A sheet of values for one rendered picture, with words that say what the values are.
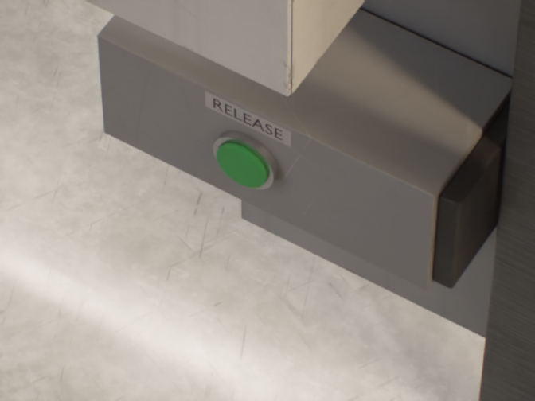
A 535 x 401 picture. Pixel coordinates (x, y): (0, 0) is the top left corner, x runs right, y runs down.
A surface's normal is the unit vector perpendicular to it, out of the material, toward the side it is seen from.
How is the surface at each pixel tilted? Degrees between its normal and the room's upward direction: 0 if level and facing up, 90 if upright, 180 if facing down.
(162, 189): 0
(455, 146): 0
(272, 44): 90
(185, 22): 90
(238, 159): 90
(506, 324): 90
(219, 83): 0
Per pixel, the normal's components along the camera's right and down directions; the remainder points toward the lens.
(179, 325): 0.00, -0.60
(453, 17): -0.52, 0.68
